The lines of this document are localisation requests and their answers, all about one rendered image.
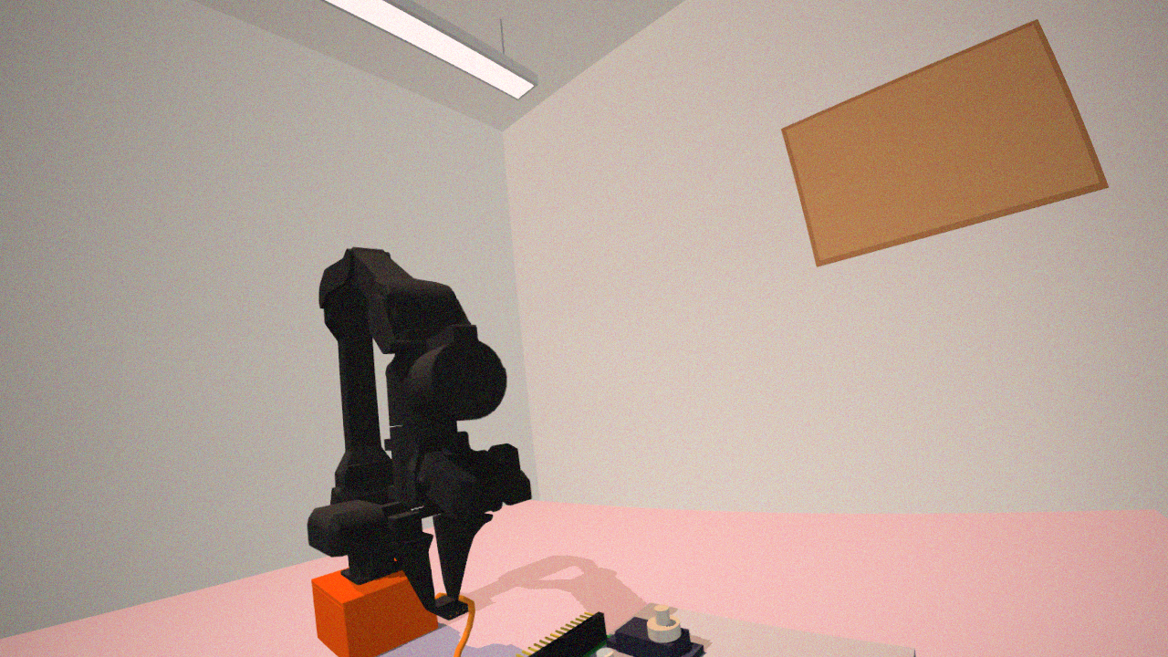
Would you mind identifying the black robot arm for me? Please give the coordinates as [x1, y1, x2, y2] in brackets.
[319, 245, 520, 586]

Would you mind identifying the black pin header strip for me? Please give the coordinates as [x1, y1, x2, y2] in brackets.
[527, 611, 611, 657]

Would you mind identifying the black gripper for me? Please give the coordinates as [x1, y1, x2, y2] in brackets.
[307, 421, 493, 613]

